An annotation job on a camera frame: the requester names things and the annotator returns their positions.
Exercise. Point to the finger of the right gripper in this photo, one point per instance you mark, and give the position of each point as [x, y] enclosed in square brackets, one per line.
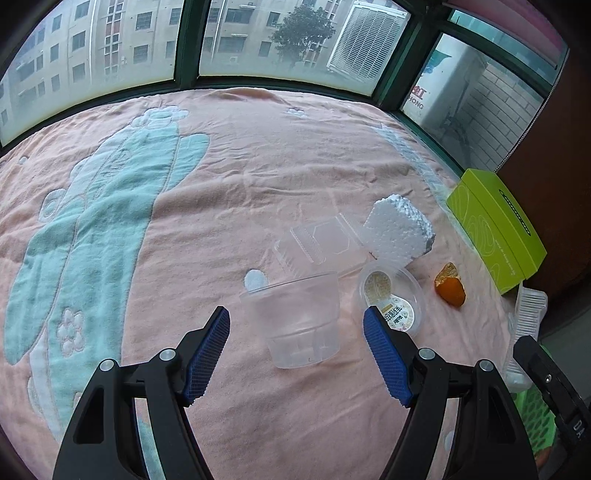
[572, 415]

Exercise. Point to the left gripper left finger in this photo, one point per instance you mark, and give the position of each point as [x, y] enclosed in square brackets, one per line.
[102, 439]

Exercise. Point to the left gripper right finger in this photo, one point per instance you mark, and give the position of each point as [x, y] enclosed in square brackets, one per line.
[490, 440]

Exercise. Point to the clear ridged plastic packaging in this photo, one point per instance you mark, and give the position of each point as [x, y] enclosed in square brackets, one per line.
[530, 309]

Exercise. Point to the orange peel piece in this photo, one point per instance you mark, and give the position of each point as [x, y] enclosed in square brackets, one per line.
[449, 287]

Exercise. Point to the small clear sauce cup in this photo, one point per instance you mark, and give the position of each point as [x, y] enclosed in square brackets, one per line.
[395, 292]

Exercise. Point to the clear plastic cup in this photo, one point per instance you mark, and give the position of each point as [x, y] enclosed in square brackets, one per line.
[298, 319]

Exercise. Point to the white foam block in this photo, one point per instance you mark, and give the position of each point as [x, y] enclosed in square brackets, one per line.
[397, 231]

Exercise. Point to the clear plastic tray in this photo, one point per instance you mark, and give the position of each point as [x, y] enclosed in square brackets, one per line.
[333, 244]

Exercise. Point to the green perforated waste basket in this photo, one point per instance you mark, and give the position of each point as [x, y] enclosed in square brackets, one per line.
[538, 419]

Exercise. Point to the lime green cardboard box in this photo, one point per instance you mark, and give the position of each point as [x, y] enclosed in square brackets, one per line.
[498, 227]

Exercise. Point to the pink quilted blanket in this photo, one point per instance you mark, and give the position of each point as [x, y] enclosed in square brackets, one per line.
[124, 226]

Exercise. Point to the brown wooden cabinet panel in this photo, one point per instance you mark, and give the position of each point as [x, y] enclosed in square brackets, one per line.
[549, 174]

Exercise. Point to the outdoor air conditioner unit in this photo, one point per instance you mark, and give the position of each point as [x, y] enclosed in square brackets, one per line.
[366, 42]

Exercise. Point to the green window frame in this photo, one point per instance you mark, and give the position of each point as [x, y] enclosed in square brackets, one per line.
[469, 77]

